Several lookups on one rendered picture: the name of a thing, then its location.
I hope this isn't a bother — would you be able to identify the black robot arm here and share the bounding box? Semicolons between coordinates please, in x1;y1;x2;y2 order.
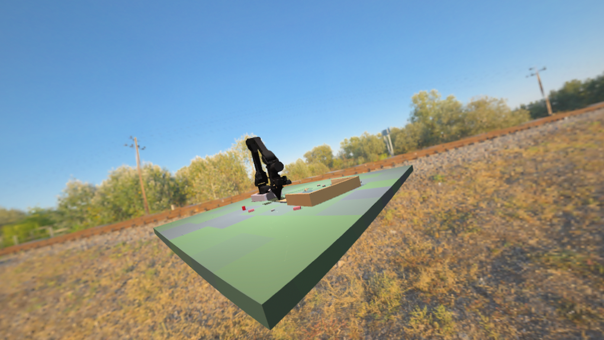
246;137;287;195

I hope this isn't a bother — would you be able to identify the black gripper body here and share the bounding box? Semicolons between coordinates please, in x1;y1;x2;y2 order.
260;173;292;192

